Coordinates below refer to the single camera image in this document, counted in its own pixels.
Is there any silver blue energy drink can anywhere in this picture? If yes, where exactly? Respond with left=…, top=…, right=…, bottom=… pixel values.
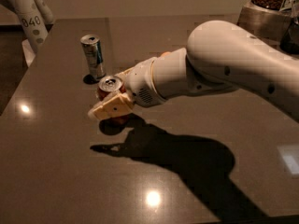
left=80, top=35, right=106, bottom=81

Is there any white numbered robot leg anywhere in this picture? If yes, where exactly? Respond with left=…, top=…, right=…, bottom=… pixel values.
left=0, top=0, right=54, bottom=53

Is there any orange fruit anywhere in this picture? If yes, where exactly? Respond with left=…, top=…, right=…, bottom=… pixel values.
left=160, top=51, right=171, bottom=57

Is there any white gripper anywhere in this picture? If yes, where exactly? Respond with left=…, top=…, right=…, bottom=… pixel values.
left=88, top=57, right=165, bottom=120

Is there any metal dispenser base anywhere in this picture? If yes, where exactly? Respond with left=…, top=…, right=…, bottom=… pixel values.
left=237, top=2, right=291, bottom=41

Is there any red coke can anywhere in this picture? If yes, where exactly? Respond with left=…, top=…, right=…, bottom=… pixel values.
left=96, top=75, right=131, bottom=127

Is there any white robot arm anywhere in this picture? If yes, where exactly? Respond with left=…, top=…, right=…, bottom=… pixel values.
left=89, top=21, right=299, bottom=121

